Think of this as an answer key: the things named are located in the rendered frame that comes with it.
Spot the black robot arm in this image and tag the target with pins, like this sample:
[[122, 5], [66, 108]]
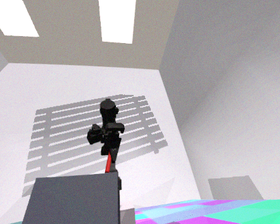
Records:
[[108, 112]]

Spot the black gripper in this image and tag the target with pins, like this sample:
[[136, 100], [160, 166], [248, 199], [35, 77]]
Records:
[[111, 139]]

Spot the red peg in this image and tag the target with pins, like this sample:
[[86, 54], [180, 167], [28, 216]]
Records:
[[108, 165]]

